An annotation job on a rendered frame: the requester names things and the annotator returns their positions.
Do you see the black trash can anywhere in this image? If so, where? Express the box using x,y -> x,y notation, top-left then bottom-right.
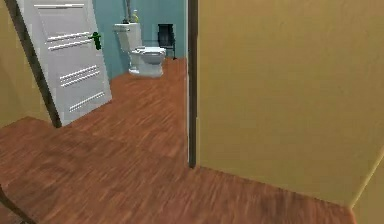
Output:
157,23 -> 177,60

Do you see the white toilet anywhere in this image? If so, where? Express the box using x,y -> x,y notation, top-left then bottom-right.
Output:
113,22 -> 167,79

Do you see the dark toilet plunger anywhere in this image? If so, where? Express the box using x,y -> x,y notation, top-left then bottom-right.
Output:
122,0 -> 131,25

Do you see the white panelled room door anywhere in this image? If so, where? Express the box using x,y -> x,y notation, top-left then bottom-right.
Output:
15,0 -> 113,127

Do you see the dark green door handle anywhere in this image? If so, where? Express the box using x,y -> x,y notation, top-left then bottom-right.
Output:
90,31 -> 103,51

